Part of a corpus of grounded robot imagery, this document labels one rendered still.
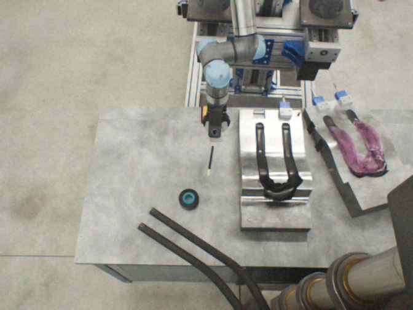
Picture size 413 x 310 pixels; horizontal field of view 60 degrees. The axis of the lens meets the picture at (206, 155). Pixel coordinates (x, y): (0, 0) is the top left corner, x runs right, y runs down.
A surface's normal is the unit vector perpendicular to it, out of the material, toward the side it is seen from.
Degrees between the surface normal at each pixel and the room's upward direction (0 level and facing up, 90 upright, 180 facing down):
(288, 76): 0
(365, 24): 0
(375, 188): 0
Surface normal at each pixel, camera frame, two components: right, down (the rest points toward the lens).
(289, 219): 0.00, -0.44
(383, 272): -0.99, 0.11
